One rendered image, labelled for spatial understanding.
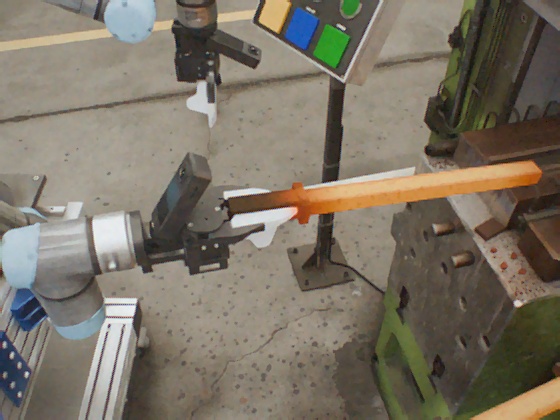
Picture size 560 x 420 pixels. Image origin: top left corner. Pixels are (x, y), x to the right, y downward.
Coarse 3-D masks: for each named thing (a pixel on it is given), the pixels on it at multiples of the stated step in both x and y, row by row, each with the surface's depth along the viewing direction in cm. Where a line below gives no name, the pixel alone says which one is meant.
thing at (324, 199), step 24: (480, 168) 80; (504, 168) 80; (528, 168) 80; (264, 192) 72; (288, 192) 72; (312, 192) 73; (336, 192) 74; (360, 192) 74; (384, 192) 74; (408, 192) 75; (432, 192) 76; (456, 192) 78
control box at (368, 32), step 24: (264, 0) 135; (288, 0) 130; (312, 0) 125; (336, 0) 120; (360, 0) 116; (384, 0) 113; (288, 24) 130; (336, 24) 121; (360, 24) 117; (384, 24) 118; (312, 48) 126; (360, 48) 117; (336, 72) 122; (360, 72) 122
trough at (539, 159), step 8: (544, 152) 99; (552, 152) 100; (496, 160) 97; (504, 160) 98; (512, 160) 98; (520, 160) 99; (528, 160) 99; (536, 160) 99; (544, 160) 99; (552, 160) 99
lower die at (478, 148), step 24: (552, 120) 108; (480, 144) 102; (504, 144) 102; (528, 144) 102; (552, 144) 102; (552, 168) 96; (480, 192) 103; (504, 192) 95; (528, 192) 93; (552, 192) 93; (504, 216) 96
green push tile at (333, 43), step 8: (328, 24) 122; (328, 32) 122; (336, 32) 120; (320, 40) 123; (328, 40) 122; (336, 40) 120; (344, 40) 119; (320, 48) 123; (328, 48) 122; (336, 48) 120; (344, 48) 119; (320, 56) 123; (328, 56) 122; (336, 56) 121; (328, 64) 122; (336, 64) 121
